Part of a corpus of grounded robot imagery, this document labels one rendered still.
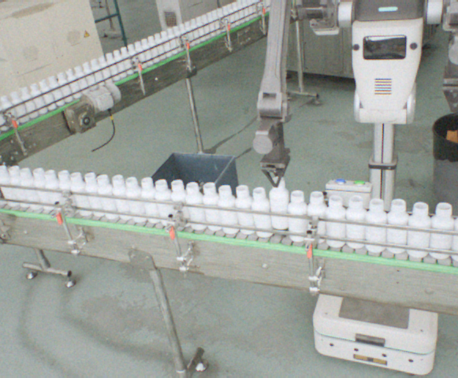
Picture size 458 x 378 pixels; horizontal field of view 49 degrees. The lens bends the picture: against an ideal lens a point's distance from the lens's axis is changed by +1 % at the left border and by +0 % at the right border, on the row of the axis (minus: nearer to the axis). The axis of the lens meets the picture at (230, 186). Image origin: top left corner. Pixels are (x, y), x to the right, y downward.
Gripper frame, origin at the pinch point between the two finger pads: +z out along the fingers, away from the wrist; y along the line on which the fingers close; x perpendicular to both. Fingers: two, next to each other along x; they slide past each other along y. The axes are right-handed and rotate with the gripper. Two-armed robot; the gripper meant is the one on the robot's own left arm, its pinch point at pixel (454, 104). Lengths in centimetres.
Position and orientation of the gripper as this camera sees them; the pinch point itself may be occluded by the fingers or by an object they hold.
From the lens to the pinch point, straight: 149.6
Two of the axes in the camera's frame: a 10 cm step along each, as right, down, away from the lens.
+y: 3.5, -5.3, 7.7
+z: 1.4, 8.5, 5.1
